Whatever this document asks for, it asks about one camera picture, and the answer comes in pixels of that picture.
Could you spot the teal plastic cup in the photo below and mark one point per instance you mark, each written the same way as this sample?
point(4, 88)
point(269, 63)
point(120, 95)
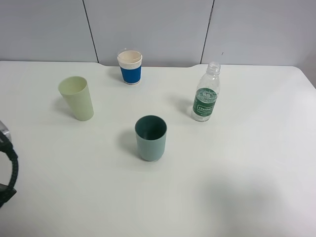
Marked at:
point(151, 133)

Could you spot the clear plastic water bottle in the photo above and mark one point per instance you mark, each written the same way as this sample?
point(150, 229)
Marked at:
point(207, 93)

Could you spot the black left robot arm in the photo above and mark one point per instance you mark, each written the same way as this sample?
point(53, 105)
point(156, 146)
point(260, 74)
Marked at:
point(6, 194)

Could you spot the blue sleeved paper cup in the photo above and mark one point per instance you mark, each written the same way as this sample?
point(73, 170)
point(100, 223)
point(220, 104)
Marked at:
point(130, 63)

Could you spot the pale green plastic cup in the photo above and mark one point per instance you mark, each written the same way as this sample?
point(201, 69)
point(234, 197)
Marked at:
point(76, 93)

